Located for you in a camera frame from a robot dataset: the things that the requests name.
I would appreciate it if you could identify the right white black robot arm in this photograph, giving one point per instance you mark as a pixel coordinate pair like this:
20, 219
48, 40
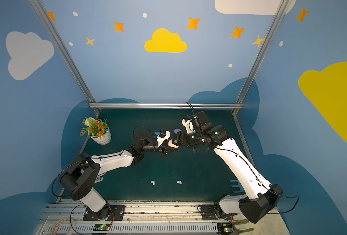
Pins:
260, 195

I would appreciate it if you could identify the white pot with flowers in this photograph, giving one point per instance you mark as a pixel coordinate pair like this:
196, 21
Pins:
97, 130

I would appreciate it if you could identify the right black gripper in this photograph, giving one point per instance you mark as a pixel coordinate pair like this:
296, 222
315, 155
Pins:
181, 139

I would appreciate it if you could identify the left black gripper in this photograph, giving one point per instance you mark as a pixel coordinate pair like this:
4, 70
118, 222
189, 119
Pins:
164, 148

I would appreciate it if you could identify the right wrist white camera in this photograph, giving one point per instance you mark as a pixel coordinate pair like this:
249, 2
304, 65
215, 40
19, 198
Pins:
188, 124

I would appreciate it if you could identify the pink earbud charging case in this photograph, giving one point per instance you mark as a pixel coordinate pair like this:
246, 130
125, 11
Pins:
171, 144

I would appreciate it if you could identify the right green controller board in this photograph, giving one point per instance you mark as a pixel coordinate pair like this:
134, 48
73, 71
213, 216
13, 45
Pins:
225, 229

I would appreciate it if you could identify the blue dotted work glove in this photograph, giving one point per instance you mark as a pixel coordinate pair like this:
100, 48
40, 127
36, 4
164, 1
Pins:
99, 179

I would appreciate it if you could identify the blue garden fork tool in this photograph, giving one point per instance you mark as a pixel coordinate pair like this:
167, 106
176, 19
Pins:
236, 186

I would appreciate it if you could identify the green controller board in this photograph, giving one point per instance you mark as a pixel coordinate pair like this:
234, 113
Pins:
101, 227
225, 229

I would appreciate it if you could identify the purple earbud charging case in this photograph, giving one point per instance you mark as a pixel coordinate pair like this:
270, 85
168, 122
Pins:
176, 131

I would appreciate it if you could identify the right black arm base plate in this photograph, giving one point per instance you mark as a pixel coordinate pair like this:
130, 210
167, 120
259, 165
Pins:
208, 212

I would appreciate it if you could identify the left green controller board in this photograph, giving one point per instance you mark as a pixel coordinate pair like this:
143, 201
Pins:
101, 227

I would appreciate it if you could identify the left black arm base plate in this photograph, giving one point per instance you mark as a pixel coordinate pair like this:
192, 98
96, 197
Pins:
106, 213

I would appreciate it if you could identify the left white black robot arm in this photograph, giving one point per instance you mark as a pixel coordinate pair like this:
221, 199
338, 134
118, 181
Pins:
79, 178

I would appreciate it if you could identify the beige cloth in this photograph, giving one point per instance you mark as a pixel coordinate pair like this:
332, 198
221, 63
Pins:
268, 225

